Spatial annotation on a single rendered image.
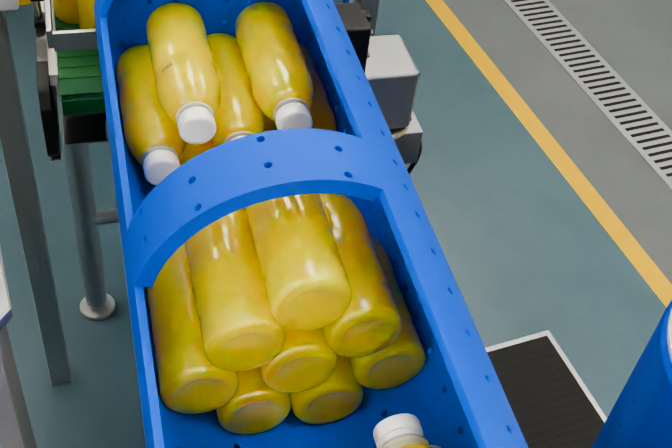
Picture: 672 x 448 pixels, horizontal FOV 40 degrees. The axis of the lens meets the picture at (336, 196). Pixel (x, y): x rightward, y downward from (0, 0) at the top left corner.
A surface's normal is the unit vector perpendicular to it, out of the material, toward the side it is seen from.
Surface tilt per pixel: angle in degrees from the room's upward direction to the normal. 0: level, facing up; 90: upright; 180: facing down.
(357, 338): 88
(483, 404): 36
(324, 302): 89
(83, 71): 0
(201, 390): 89
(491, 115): 0
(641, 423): 90
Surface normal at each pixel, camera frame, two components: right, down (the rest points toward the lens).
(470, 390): 0.59, -0.66
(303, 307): 0.28, 0.68
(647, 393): -1.00, -0.06
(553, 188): 0.09, -0.71
